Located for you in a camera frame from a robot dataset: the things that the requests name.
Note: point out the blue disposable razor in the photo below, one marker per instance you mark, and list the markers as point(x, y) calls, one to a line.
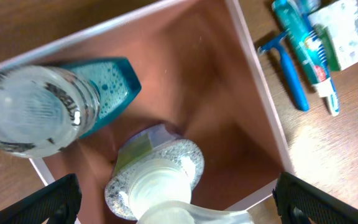
point(291, 79)

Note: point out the teal mouthwash bottle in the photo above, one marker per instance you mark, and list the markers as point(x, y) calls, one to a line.
point(44, 108)

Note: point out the purple pump soap bottle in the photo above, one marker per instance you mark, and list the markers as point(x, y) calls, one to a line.
point(153, 179)

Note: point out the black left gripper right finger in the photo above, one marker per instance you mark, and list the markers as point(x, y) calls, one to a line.
point(299, 202)

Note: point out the green toothpaste tube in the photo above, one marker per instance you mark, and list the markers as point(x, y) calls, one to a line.
point(288, 14)

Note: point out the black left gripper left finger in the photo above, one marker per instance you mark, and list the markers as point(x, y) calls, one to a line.
point(58, 202)

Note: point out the white green soap packet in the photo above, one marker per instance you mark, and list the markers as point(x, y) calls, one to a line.
point(337, 26)

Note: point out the blue white toothbrush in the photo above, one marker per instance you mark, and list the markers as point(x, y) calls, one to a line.
point(314, 49)

